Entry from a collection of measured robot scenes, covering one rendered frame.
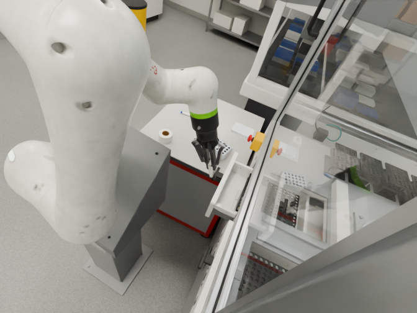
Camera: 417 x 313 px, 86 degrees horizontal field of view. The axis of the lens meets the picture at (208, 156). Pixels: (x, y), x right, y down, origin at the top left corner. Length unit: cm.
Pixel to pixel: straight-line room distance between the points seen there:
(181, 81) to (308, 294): 58
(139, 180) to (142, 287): 100
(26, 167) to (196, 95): 44
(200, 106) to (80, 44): 48
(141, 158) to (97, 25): 55
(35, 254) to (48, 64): 163
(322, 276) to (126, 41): 26
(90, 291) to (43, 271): 31
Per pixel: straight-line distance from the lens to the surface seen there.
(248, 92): 157
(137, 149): 75
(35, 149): 63
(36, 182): 61
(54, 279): 174
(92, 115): 28
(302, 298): 20
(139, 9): 325
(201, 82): 64
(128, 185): 76
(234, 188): 98
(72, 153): 35
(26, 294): 177
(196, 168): 109
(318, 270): 19
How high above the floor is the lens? 161
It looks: 47 degrees down
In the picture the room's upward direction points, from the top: 18 degrees clockwise
